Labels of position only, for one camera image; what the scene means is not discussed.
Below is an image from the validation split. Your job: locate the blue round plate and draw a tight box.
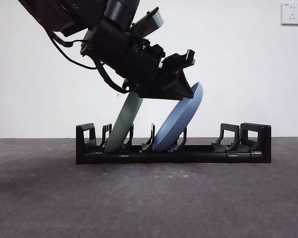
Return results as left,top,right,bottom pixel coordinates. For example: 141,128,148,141
152,82,204,152

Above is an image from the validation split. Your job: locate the green round plate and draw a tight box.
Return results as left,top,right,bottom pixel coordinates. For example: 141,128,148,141
104,93,144,154

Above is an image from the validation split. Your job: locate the black plate rack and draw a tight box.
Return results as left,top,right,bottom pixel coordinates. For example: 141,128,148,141
75,122,273,165

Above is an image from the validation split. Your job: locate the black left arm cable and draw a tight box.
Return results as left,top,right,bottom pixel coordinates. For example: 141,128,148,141
47,27,130,94

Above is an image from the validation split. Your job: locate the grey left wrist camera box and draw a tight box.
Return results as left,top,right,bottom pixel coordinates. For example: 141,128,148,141
131,6,164,40

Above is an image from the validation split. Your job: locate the white wall socket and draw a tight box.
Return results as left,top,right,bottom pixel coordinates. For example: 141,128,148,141
281,2,298,26

